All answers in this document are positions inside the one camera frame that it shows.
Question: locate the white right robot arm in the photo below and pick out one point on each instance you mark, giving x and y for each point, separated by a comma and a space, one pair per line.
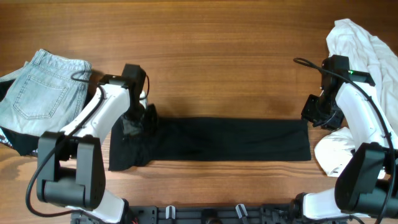
368, 184

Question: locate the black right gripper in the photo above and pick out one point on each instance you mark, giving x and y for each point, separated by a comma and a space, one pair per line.
309, 114

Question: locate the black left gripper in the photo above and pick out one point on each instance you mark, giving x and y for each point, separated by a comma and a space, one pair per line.
148, 124

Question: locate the light blue denim jeans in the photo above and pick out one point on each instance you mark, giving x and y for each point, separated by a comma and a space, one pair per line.
46, 94

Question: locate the white printed t-shirt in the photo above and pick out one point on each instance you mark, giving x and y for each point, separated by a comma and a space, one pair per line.
366, 53

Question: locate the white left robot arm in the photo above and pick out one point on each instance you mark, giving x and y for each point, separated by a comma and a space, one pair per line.
70, 171

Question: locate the dark green polo shirt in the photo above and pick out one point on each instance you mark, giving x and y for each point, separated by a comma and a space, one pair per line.
155, 138

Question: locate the black folded garment under jeans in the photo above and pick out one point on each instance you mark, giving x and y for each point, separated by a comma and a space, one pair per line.
24, 144

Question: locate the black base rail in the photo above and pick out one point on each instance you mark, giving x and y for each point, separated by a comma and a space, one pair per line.
239, 214

